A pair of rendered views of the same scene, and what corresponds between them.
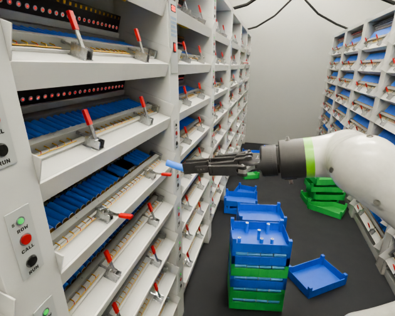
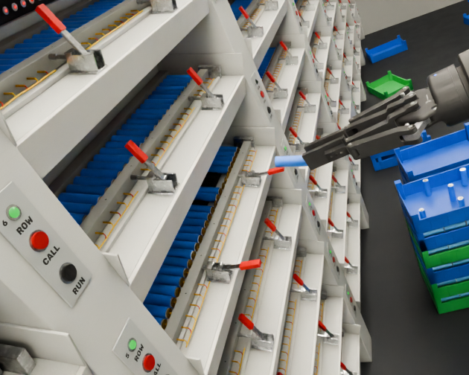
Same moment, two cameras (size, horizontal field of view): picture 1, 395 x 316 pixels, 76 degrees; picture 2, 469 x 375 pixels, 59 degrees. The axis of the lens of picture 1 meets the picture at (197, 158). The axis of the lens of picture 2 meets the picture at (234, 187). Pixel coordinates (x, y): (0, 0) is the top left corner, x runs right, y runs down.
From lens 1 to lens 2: 0.09 m
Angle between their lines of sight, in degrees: 15
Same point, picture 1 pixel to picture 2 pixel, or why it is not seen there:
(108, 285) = (264, 358)
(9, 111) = (50, 216)
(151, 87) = (194, 40)
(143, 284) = (304, 332)
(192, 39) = not seen: outside the picture
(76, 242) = (202, 327)
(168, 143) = (257, 117)
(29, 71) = (43, 143)
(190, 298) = (374, 318)
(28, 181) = (115, 290)
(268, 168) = (455, 113)
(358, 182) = not seen: outside the picture
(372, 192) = not seen: outside the picture
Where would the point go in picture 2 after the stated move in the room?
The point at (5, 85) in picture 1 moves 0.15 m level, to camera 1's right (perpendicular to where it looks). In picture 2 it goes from (28, 184) to (173, 120)
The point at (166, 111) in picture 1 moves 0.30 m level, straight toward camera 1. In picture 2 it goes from (234, 69) to (256, 112)
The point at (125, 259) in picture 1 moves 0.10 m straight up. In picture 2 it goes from (269, 313) to (250, 280)
